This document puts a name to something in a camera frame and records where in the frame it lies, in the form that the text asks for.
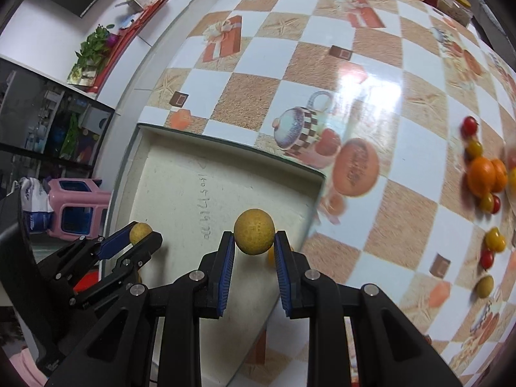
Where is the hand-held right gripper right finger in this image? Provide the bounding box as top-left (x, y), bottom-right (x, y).
top-left (274, 232), bottom-right (464, 387)

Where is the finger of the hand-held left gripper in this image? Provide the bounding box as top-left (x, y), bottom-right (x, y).
top-left (69, 232), bottom-right (164, 309)
top-left (36, 222), bottom-right (135, 287)

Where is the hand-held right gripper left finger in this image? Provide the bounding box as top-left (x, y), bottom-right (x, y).
top-left (44, 232), bottom-right (236, 387)

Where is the white drawer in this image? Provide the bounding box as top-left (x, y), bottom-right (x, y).
top-left (103, 123), bottom-right (327, 387)

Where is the red plastic object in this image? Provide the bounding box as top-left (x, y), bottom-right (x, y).
top-left (73, 272), bottom-right (101, 295)

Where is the pink plastic stool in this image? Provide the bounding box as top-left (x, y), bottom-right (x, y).
top-left (46, 177), bottom-right (111, 243)

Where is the pink cloth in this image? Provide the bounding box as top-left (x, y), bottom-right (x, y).
top-left (0, 347), bottom-right (47, 387)

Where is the white plastic bag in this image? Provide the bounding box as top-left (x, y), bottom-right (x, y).
top-left (18, 177), bottom-right (55, 234)

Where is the dark glass cabinet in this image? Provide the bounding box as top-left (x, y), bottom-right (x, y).
top-left (0, 56), bottom-right (115, 170)

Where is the green potted plant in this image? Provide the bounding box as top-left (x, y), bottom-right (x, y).
top-left (66, 23), bottom-right (119, 89)

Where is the checkered printed tablecloth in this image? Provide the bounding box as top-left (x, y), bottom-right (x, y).
top-left (137, 0), bottom-right (516, 387)

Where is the orange mandarin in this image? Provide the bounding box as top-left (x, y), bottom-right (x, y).
top-left (467, 156), bottom-right (497, 199)
top-left (492, 158), bottom-right (509, 193)

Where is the clear glass bowl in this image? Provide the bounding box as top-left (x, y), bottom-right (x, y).
top-left (502, 137), bottom-right (516, 251)

